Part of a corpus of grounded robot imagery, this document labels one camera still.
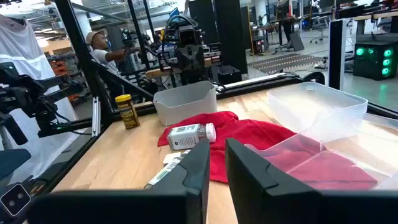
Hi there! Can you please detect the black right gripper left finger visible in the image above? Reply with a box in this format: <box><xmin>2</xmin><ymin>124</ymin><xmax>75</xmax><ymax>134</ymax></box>
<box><xmin>27</xmin><ymin>138</ymin><xmax>211</xmax><ymax>224</ymax></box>

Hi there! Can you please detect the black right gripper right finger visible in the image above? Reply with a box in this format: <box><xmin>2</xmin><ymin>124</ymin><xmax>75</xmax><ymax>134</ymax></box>
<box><xmin>225</xmin><ymin>138</ymin><xmax>398</xmax><ymax>224</ymax></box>

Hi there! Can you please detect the white-capped spice bottle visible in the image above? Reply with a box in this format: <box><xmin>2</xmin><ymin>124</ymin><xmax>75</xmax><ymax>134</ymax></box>
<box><xmin>167</xmin><ymin>123</ymin><xmax>217</xmax><ymax>152</ymax></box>

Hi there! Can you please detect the white stick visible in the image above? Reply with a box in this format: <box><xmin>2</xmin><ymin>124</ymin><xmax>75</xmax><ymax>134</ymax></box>
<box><xmin>143</xmin><ymin>149</ymin><xmax>191</xmax><ymax>190</ymax></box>

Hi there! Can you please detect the black storage box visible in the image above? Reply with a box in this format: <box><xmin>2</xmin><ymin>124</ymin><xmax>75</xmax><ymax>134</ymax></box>
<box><xmin>217</xmin><ymin>65</ymin><xmax>243</xmax><ymax>85</ymax></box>

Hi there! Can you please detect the white opaque plastic bin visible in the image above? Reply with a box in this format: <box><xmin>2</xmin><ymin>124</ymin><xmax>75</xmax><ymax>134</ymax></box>
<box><xmin>153</xmin><ymin>80</ymin><xmax>218</xmax><ymax>126</ymax></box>

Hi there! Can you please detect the black partition panel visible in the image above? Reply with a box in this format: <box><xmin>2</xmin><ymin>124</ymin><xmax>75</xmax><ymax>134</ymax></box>
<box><xmin>188</xmin><ymin>0</ymin><xmax>249</xmax><ymax>75</ymax></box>

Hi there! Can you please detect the white paper card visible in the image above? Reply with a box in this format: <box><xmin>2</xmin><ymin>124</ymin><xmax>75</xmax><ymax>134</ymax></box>
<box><xmin>163</xmin><ymin>151</ymin><xmax>182</xmax><ymax>165</ymax></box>

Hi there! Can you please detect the red cloth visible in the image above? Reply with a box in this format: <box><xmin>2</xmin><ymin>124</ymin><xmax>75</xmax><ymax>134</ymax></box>
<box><xmin>157</xmin><ymin>111</ymin><xmax>379</xmax><ymax>191</ymax></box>

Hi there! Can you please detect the yellow-capped spice jar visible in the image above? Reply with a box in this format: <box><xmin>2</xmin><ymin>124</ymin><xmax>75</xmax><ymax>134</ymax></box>
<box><xmin>114</xmin><ymin>94</ymin><xmax>141</xmax><ymax>130</ymax></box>

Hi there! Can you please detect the person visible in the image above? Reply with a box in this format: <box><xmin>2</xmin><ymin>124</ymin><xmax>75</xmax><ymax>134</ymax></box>
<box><xmin>85</xmin><ymin>30</ymin><xmax>141</xmax><ymax>75</ymax></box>

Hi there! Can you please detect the striped floor mat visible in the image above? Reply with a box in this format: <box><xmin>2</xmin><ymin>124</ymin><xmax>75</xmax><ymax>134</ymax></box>
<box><xmin>248</xmin><ymin>53</ymin><xmax>324</xmax><ymax>75</ymax></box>

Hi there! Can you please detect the clear plastic bin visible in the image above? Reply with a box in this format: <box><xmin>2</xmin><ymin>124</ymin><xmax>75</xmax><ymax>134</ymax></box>
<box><xmin>266</xmin><ymin>82</ymin><xmax>369</xmax><ymax>143</ymax></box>
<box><xmin>244</xmin><ymin>113</ymin><xmax>398</xmax><ymax>191</ymax></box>

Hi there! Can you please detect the office chair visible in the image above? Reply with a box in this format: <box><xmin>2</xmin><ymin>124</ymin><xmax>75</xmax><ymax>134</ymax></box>
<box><xmin>310</xmin><ymin>14</ymin><xmax>331</xmax><ymax>44</ymax></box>

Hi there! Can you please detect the computer tower with green fans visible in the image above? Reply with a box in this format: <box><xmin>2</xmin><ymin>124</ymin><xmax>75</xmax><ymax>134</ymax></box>
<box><xmin>353</xmin><ymin>40</ymin><xmax>398</xmax><ymax>82</ymax></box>

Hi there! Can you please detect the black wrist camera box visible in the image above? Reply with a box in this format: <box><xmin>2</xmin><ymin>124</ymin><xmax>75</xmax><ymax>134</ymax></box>
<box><xmin>177</xmin><ymin>25</ymin><xmax>197</xmax><ymax>47</ymax></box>

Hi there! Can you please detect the black table edge frame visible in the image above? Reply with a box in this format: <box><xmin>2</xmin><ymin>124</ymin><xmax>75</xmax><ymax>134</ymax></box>
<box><xmin>30</xmin><ymin>72</ymin><xmax>398</xmax><ymax>200</ymax></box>

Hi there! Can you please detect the aluminium bracket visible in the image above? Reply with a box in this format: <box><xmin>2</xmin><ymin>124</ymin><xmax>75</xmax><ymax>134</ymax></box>
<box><xmin>91</xmin><ymin>96</ymin><xmax>101</xmax><ymax>137</ymax></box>

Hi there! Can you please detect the black frame post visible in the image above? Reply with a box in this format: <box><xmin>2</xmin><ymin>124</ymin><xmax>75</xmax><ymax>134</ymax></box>
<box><xmin>54</xmin><ymin>0</ymin><xmax>116</xmax><ymax>125</ymax></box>

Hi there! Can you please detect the table-level camera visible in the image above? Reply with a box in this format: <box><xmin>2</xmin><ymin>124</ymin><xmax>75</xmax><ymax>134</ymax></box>
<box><xmin>0</xmin><ymin>182</ymin><xmax>32</xmax><ymax>218</ymax></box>

